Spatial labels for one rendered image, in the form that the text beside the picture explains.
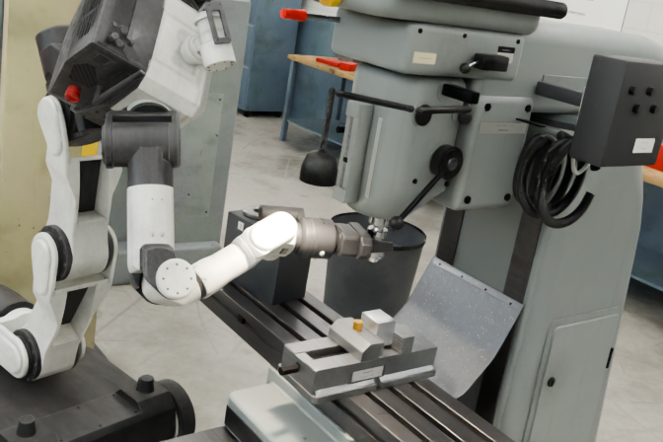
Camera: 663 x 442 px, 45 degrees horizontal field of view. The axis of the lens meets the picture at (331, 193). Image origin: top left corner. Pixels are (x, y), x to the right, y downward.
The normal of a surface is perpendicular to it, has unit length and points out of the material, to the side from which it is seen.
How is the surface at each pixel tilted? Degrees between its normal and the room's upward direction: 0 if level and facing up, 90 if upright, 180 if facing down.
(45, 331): 90
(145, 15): 59
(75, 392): 0
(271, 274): 90
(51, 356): 104
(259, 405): 0
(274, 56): 90
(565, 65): 90
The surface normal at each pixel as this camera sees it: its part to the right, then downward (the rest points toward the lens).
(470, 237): -0.79, 0.04
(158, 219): 0.48, -0.20
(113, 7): 0.72, -0.25
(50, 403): 0.16, -0.95
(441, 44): 0.58, 0.32
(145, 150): 0.20, -0.21
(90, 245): 0.76, 0.15
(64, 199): -0.65, 0.11
